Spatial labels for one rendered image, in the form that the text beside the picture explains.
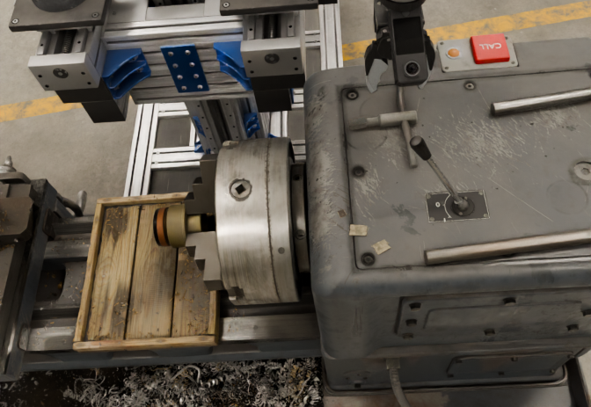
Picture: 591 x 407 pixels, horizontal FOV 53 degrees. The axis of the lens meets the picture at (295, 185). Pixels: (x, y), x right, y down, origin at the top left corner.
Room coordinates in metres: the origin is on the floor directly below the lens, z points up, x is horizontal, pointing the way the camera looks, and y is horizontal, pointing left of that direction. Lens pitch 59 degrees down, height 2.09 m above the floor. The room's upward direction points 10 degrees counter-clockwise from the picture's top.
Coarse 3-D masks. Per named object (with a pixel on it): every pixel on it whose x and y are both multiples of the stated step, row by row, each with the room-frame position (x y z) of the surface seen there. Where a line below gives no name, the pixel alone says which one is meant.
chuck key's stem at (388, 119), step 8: (408, 112) 0.58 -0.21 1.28; (352, 120) 0.59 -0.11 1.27; (360, 120) 0.59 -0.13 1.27; (368, 120) 0.58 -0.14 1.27; (376, 120) 0.58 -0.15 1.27; (384, 120) 0.58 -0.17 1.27; (392, 120) 0.57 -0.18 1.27; (400, 120) 0.57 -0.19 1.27; (408, 120) 0.57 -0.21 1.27; (416, 120) 0.57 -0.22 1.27; (352, 128) 0.58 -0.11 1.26; (360, 128) 0.58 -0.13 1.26
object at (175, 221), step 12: (180, 204) 0.59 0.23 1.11; (156, 216) 0.57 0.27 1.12; (168, 216) 0.56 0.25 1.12; (180, 216) 0.55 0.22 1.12; (192, 216) 0.56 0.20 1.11; (204, 216) 0.57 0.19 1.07; (156, 228) 0.54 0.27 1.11; (168, 228) 0.54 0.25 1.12; (180, 228) 0.53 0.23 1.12; (192, 228) 0.53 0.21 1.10; (204, 228) 0.56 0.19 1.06; (156, 240) 0.53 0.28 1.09; (168, 240) 0.53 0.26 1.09; (180, 240) 0.52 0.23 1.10
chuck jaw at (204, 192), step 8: (232, 144) 0.65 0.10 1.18; (200, 160) 0.62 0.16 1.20; (208, 160) 0.62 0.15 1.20; (216, 160) 0.61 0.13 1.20; (208, 168) 0.61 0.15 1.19; (208, 176) 0.60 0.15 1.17; (200, 184) 0.59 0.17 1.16; (208, 184) 0.59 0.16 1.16; (192, 192) 0.61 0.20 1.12; (200, 192) 0.58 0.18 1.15; (208, 192) 0.58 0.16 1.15; (184, 200) 0.58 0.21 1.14; (192, 200) 0.57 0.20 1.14; (200, 200) 0.57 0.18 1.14; (208, 200) 0.57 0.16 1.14; (192, 208) 0.56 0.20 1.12; (200, 208) 0.56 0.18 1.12; (208, 208) 0.56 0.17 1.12
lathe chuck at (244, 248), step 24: (240, 144) 0.63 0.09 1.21; (264, 144) 0.62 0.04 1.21; (216, 168) 0.57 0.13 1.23; (240, 168) 0.56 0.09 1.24; (264, 168) 0.55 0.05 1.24; (216, 192) 0.52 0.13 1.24; (264, 192) 0.51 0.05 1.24; (216, 216) 0.48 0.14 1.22; (240, 216) 0.47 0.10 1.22; (264, 216) 0.47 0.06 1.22; (216, 240) 0.45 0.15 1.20; (240, 240) 0.44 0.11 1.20; (264, 240) 0.43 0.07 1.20; (240, 264) 0.41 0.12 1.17; (264, 264) 0.41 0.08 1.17; (264, 288) 0.38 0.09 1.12
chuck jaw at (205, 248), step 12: (192, 240) 0.51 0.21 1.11; (204, 240) 0.50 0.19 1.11; (192, 252) 0.49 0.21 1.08; (204, 252) 0.48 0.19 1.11; (216, 252) 0.47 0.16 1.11; (204, 264) 0.46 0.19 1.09; (216, 264) 0.45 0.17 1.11; (204, 276) 0.43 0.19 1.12; (216, 276) 0.42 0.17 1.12; (216, 288) 0.41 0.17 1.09; (240, 288) 0.39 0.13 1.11
